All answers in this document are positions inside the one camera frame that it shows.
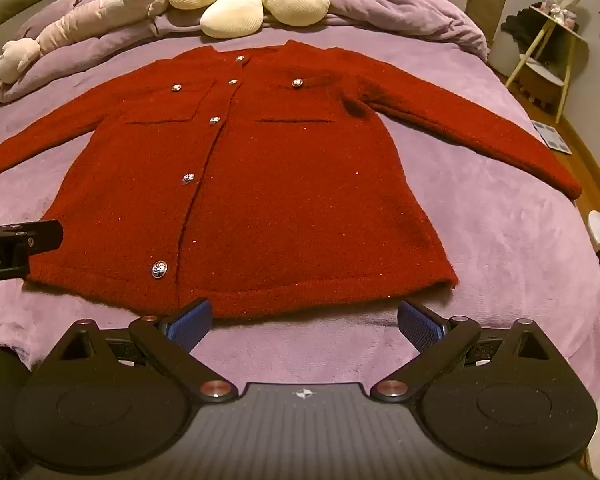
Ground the yellow side table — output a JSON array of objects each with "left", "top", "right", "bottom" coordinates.
[{"left": 505, "top": 6, "right": 590, "bottom": 125}]

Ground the olive green headboard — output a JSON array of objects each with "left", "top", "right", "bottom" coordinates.
[{"left": 0, "top": 0, "right": 81, "bottom": 88}]

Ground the black cloth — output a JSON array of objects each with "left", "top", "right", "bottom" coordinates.
[{"left": 501, "top": 9, "right": 548, "bottom": 53}]

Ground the purple bed sheet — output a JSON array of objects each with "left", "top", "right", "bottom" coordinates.
[{"left": 0, "top": 27, "right": 600, "bottom": 406}]

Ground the bathroom scale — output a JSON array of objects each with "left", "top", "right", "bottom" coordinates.
[{"left": 530, "top": 121, "right": 572, "bottom": 156}]

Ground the pink plush toy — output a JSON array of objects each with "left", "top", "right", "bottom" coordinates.
[{"left": 0, "top": 0, "right": 170, "bottom": 84}]

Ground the red knit cardigan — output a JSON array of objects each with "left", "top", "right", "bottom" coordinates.
[{"left": 0, "top": 40, "right": 582, "bottom": 320}]

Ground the round wooden stool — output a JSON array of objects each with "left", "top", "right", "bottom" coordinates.
[{"left": 519, "top": 62, "right": 566, "bottom": 113}]

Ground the purple duvet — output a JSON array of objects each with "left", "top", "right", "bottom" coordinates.
[{"left": 0, "top": 0, "right": 490, "bottom": 103}]

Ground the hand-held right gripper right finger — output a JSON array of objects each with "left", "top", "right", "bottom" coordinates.
[{"left": 370, "top": 300, "right": 553, "bottom": 403}]

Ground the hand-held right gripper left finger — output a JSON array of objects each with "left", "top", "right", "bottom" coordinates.
[{"left": 55, "top": 297, "right": 238, "bottom": 403}]

